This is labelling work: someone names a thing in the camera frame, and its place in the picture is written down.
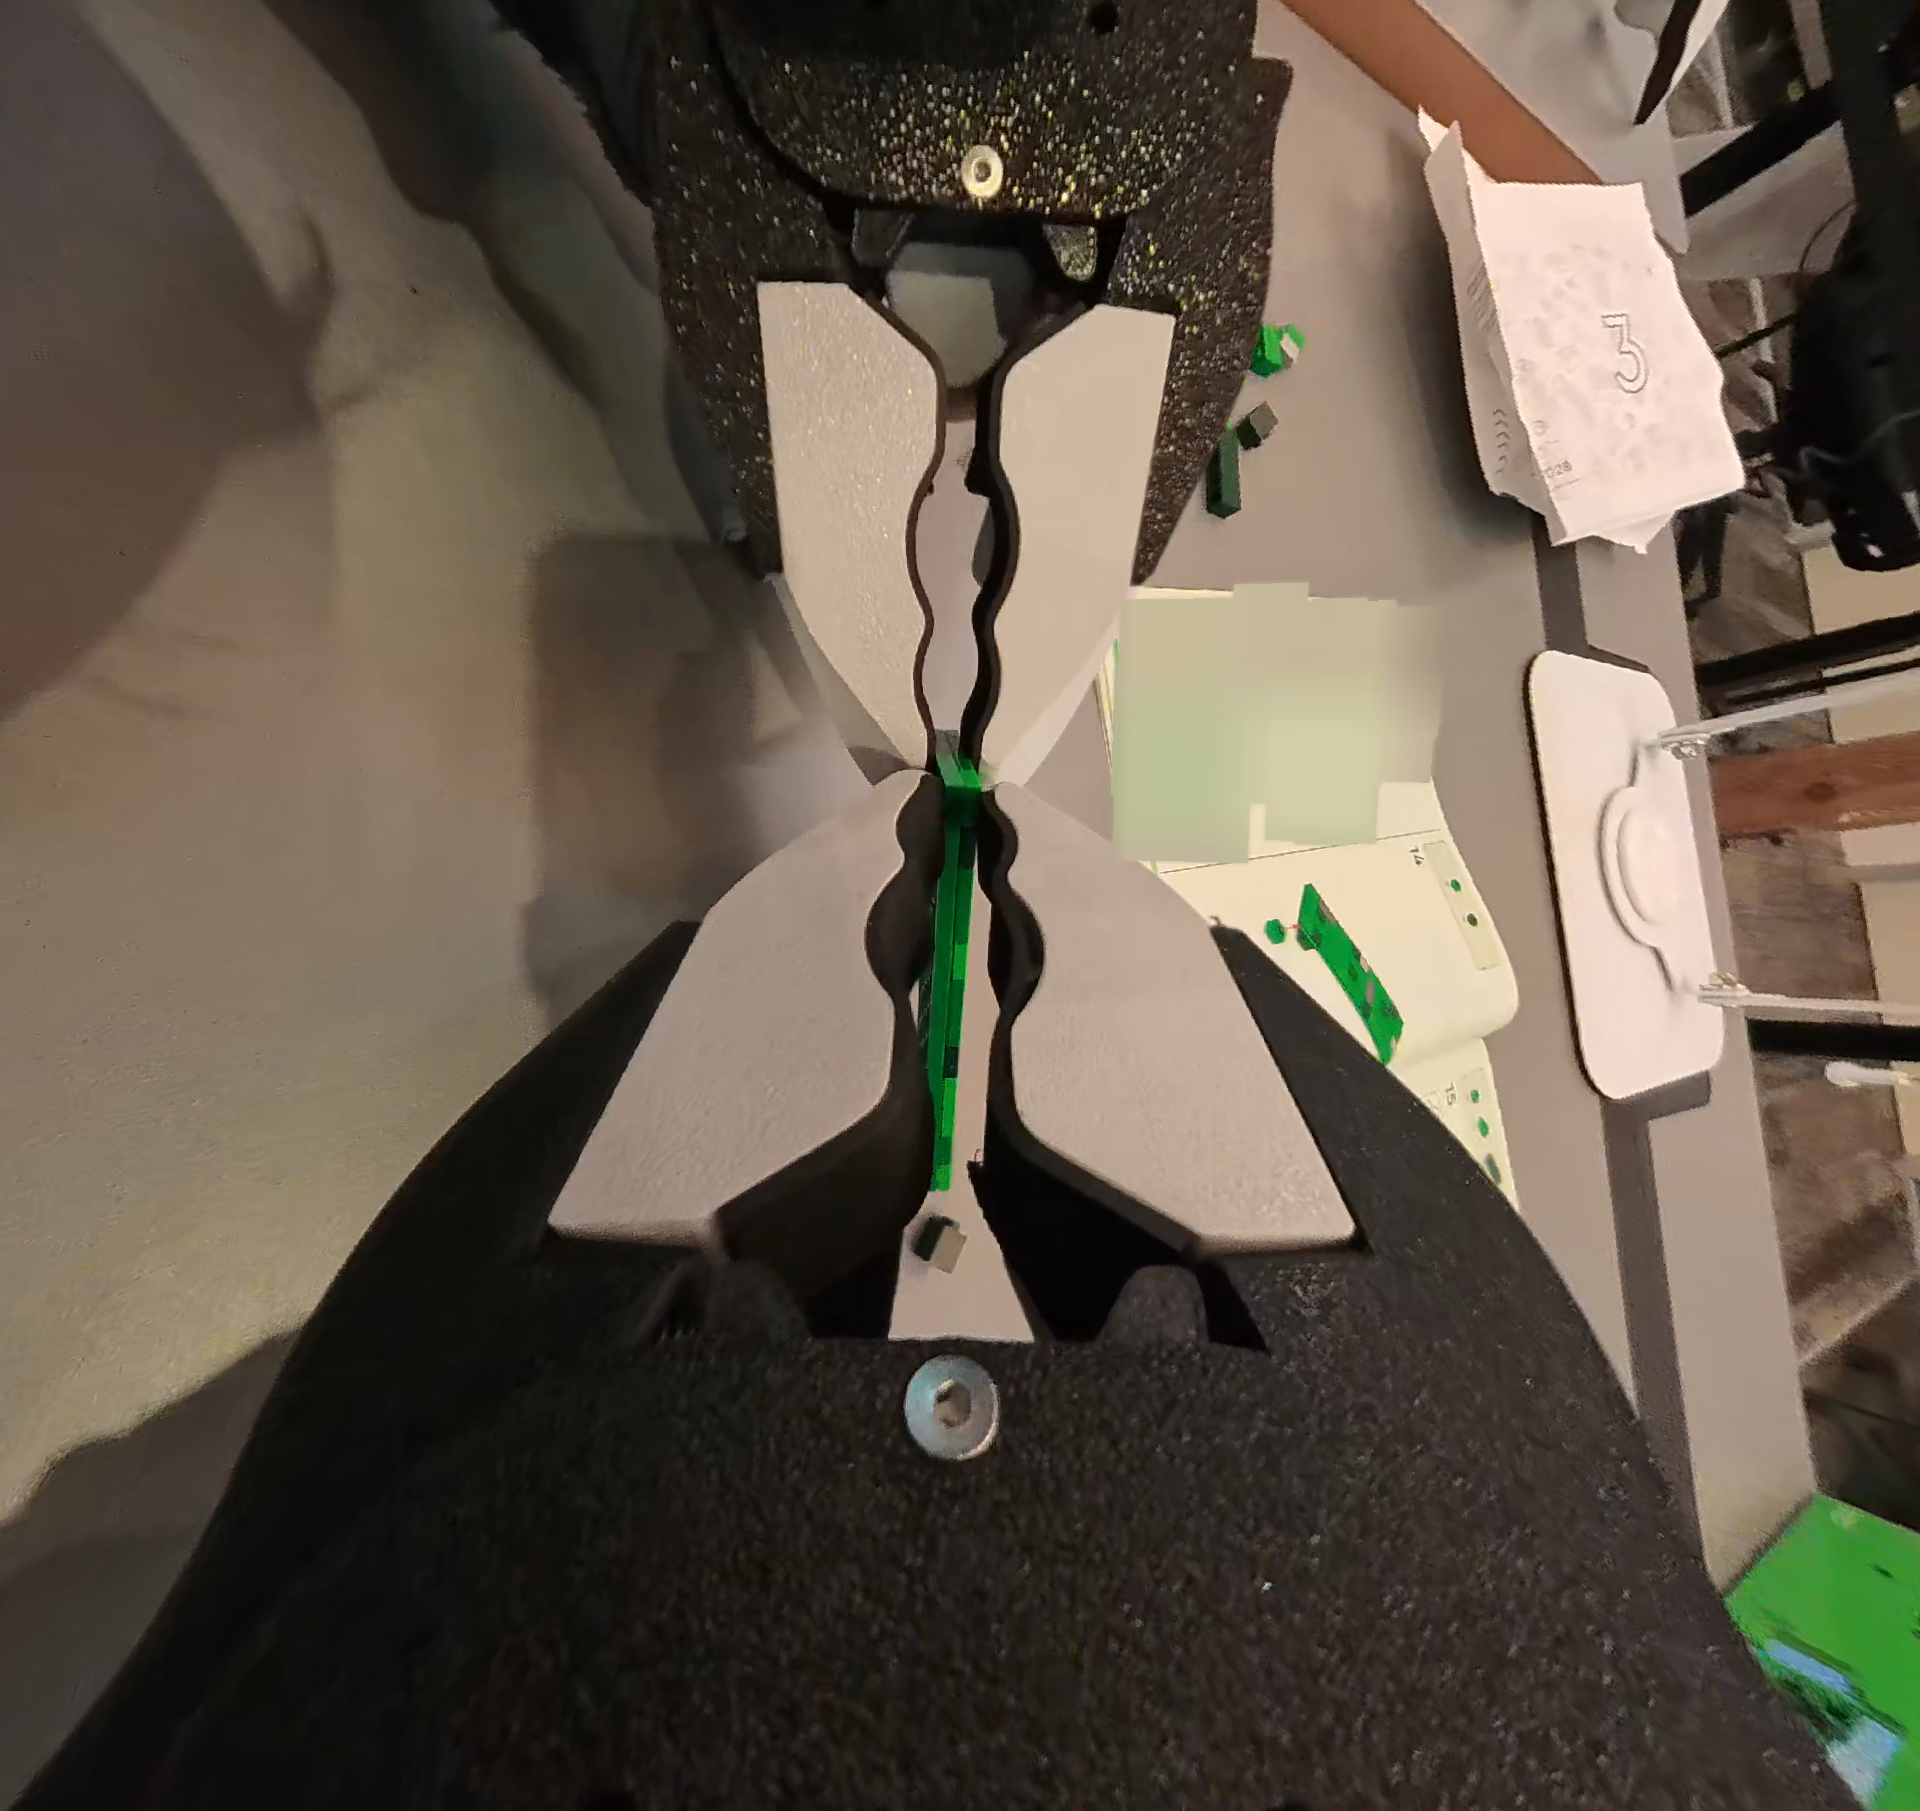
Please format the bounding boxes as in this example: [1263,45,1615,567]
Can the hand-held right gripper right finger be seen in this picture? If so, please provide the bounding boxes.
[974,786,1359,1261]

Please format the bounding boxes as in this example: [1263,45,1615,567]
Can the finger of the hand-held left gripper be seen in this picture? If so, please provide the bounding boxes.
[960,303,1179,784]
[759,277,962,770]

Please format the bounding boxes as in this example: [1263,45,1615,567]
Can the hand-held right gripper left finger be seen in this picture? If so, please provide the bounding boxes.
[548,768,939,1261]

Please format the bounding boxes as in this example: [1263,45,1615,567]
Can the green brick plate assembly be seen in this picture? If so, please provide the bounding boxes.
[919,754,997,1196]

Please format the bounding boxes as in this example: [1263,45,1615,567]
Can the grey desk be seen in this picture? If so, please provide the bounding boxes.
[886,0,1853,1594]

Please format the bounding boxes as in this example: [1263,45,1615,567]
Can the brown-edged neighbour desk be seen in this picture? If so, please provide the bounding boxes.
[1256,0,1697,186]

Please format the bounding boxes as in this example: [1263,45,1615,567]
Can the open building instruction booklet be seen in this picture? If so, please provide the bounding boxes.
[1102,640,1523,1213]

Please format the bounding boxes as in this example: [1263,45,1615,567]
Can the pile of loose small bricks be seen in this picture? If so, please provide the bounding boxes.
[1206,323,1311,515]

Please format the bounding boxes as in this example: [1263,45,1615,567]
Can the black board on white stand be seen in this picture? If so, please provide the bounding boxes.
[1529,649,1920,1107]

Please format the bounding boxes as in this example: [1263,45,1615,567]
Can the crumpled white paper bag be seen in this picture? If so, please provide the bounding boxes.
[1418,117,1750,553]

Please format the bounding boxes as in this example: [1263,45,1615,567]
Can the black office chair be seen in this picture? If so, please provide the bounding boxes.
[1776,183,1920,576]

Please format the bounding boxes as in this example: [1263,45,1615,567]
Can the green toy set box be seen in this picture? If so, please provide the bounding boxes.
[1726,1489,1920,1811]

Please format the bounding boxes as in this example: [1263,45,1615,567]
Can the wooden post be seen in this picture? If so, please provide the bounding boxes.
[1709,735,1920,841]

